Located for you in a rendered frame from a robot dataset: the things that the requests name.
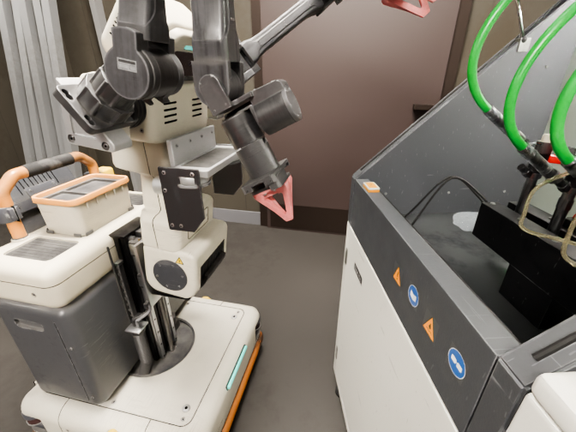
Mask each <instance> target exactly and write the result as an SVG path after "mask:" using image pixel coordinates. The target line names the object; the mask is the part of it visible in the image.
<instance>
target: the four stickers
mask: <svg viewBox="0 0 576 432"><path fill-rule="evenodd" d="M402 276H403V270H402V269H401V267H400V266H399V264H398V263H397V262H396V261H395V263H394V270H393V278H394V280H395V281H396V283H397V284H398V286H399V288H400V286H401V281H402ZM407 298H408V300H409V302H410V303H411V305H412V307H413V308H414V310H415V311H416V312H417V306H418V302H419V298H420V293H419V291H418V290H417V288H416V287H415V286H414V284H413V283H412V282H411V281H410V284H409V289H408V293H407ZM422 326H423V328H424V330H425V331H426V333H427V334H428V336H429V338H430V340H431V341H432V343H433V344H434V342H435V338H436V335H437V333H438V329H439V325H438V323H437V322H436V320H435V318H434V317H433V316H432V314H431V313H430V311H429V309H428V308H427V309H426V312H425V316H424V318H423V324H422ZM445 360H446V361H447V364H448V366H449V367H450V369H451V370H452V372H453V374H454V376H455V378H456V379H457V381H458V383H459V384H460V386H461V384H462V382H463V380H464V378H465V375H466V373H467V371H468V368H469V366H468V364H467V363H466V361H465V360H464V358H463V357H462V355H461V354H460V352H459V350H458V349H457V347H456V345H455V344H454V342H452V344H451V345H450V348H449V351H448V353H447V356H446V359H445Z"/></svg>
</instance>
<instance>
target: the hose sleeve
mask: <svg viewBox="0 0 576 432"><path fill-rule="evenodd" d="M483 114H484V115H485V116H486V118H488V119H489V120H490V121H491V122H492V123H493V124H494V125H495V126H496V127H497V128H498V129H499V130H501V131H502V133H503V134H505V135H506V136H507V132H506V130H505V127H504V121H503V115H502V114H501V113H500V112H499V111H498V110H497V109H496V108H494V106H491V109H490V110H489V111H488V112H483ZM507 137H508V136H507Z"/></svg>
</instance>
